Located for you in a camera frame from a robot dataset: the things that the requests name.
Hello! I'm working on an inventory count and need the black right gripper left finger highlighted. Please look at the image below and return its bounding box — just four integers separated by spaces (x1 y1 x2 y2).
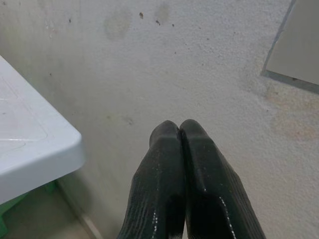
116 120 186 239

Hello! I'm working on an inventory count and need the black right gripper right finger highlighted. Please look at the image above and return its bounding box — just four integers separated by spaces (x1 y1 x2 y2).
179 119 268 239

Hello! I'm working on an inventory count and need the white folding table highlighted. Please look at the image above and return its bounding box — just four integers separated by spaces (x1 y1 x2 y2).
0 54 87 206

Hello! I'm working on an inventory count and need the green plastic stool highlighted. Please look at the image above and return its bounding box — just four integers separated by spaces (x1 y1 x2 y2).
0 180 59 239

